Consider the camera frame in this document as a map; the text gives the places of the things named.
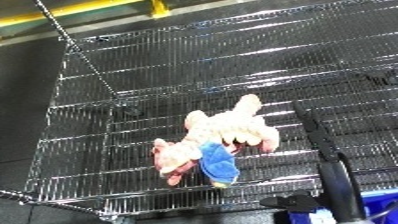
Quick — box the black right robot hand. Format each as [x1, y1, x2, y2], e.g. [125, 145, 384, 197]
[257, 100, 372, 224]

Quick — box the pink plush toy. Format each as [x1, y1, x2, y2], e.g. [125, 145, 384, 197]
[149, 93, 283, 189]

